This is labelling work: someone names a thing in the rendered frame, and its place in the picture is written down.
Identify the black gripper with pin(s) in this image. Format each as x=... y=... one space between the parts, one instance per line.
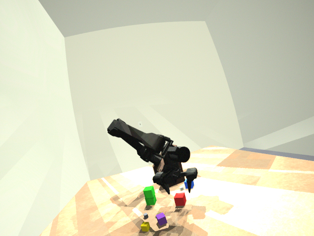
x=190 y=174

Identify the purple cube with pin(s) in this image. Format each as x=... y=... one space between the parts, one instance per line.
x=161 y=218

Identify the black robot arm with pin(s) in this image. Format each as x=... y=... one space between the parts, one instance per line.
x=153 y=144

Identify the yellow block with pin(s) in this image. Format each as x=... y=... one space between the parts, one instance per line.
x=145 y=226

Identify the red block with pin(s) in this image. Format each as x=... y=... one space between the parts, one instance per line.
x=180 y=199

